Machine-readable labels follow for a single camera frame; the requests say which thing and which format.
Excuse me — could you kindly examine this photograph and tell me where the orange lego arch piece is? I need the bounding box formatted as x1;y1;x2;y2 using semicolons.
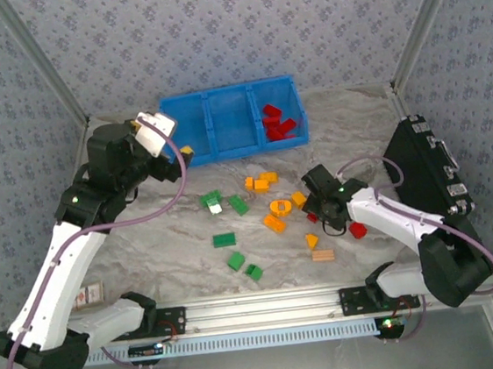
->
268;197;294;218

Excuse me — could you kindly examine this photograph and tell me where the small wooden block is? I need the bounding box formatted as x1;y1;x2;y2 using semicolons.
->
311;247;336;264

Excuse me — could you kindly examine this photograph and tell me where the blue three-compartment bin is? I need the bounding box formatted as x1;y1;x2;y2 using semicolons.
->
155;72;313;172

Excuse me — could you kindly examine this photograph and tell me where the black hard case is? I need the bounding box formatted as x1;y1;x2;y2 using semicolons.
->
378;109;480;241

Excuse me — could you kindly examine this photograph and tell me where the small circuit board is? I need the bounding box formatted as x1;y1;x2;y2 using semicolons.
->
127;341;167;359
375;315;408;339

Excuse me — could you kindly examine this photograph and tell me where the small printed card box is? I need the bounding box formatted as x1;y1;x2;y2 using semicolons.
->
72;280;107;312

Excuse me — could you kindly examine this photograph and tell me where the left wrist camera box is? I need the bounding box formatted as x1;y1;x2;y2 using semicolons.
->
132;107;182;160

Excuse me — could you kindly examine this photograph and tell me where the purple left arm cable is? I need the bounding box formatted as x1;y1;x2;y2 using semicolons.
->
0;111;208;369

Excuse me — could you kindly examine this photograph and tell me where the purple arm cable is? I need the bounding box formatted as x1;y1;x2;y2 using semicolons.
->
336;142;493;348
0;111;208;369

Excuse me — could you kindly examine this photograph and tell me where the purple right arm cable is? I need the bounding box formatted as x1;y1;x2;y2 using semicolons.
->
336;142;493;348

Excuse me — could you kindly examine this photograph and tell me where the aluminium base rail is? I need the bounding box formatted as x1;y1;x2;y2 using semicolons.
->
61;267;493;351

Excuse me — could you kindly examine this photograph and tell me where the aluminium frame post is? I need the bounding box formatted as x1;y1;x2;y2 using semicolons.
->
0;0;91;131
382;0;480;91

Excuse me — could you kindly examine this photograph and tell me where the light blue slotted duct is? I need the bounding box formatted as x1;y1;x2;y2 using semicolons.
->
84;316;383;368

